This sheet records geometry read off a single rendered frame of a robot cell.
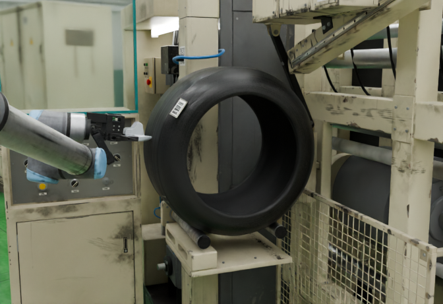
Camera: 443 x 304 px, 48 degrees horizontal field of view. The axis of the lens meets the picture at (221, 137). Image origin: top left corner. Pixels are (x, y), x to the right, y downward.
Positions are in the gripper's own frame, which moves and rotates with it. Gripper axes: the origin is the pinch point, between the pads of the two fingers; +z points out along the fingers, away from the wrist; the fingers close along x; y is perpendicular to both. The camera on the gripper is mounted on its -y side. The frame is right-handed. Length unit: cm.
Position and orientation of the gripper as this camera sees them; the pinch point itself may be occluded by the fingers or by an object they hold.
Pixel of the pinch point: (147, 139)
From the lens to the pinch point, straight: 162.7
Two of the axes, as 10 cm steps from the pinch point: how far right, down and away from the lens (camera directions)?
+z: 9.3, 0.7, 3.6
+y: 1.1, -9.9, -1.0
